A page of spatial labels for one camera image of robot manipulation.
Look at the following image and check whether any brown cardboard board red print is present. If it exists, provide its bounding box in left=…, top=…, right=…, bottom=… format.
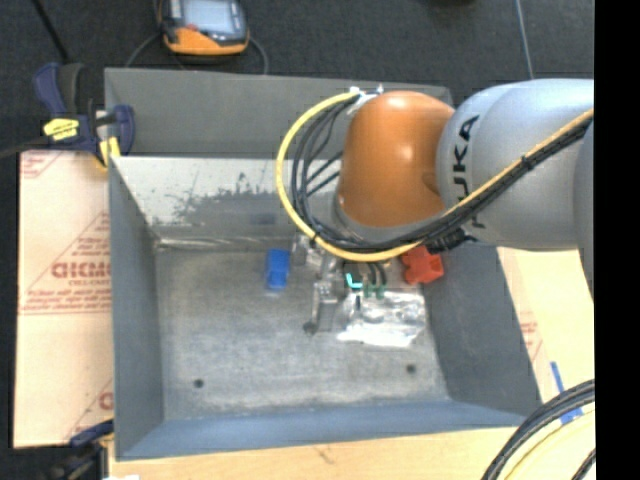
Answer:
left=12, top=148, right=595, bottom=449

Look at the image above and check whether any grey metal bin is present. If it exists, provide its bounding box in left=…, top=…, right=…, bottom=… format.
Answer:
left=103, top=67, right=544, bottom=462

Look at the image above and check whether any blue toy block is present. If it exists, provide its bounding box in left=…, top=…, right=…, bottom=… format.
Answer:
left=264, top=248, right=293, bottom=291

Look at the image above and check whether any red toy block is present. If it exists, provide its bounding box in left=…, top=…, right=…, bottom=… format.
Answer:
left=401, top=245, right=445, bottom=286

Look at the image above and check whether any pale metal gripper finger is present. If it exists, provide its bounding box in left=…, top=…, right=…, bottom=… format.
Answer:
left=318, top=297, right=344, bottom=334
left=302, top=283, right=326, bottom=336

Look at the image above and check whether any clear shiny plastic packet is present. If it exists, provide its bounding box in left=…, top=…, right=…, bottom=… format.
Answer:
left=336, top=289, right=427, bottom=348

